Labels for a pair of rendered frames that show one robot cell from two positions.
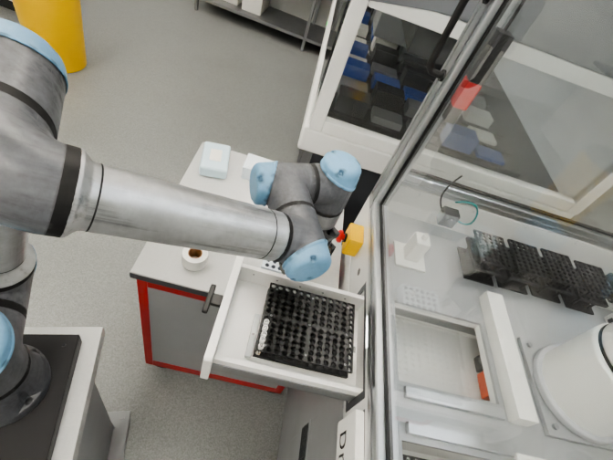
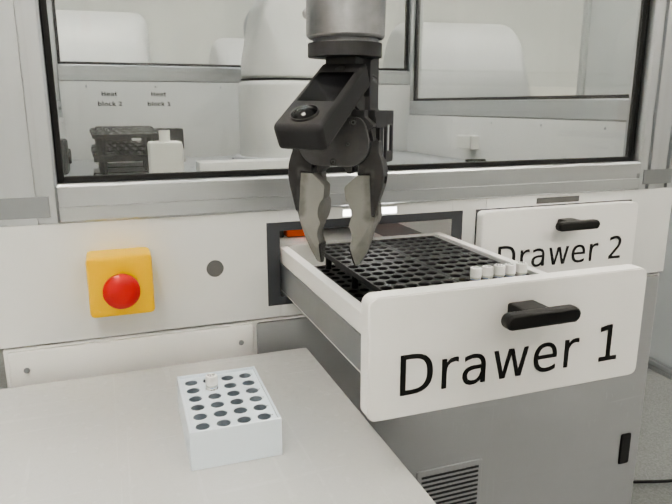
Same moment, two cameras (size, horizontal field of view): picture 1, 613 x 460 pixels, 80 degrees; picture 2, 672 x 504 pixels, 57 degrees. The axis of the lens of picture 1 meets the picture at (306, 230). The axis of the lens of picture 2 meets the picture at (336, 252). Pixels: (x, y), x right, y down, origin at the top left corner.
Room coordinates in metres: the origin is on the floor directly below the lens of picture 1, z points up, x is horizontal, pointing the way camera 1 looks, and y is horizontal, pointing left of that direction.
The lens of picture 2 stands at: (0.66, 0.60, 1.08)
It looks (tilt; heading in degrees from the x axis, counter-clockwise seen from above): 13 degrees down; 260
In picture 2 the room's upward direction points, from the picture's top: straight up
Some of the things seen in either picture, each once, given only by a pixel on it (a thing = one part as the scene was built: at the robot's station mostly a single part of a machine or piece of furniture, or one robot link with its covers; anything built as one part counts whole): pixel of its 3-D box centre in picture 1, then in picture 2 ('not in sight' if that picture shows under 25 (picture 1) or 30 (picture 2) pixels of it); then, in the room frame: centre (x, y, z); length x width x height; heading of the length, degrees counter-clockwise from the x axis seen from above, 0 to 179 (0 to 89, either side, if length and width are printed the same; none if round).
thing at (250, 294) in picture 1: (308, 332); (407, 285); (0.45, -0.10, 0.86); 0.40 x 0.26 x 0.06; 100
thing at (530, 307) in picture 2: (214, 299); (532, 312); (0.41, 0.13, 0.91); 0.07 x 0.04 x 0.01; 10
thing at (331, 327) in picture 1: (306, 330); (411, 283); (0.45, -0.10, 0.87); 0.22 x 0.18 x 0.06; 100
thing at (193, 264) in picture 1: (194, 256); not in sight; (0.57, 0.26, 0.78); 0.07 x 0.07 x 0.04
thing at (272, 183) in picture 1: (285, 191); not in sight; (0.48, 0.06, 1.23); 0.11 x 0.11 x 0.08; 34
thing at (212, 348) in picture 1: (224, 309); (511, 337); (0.41, 0.10, 0.87); 0.29 x 0.02 x 0.11; 10
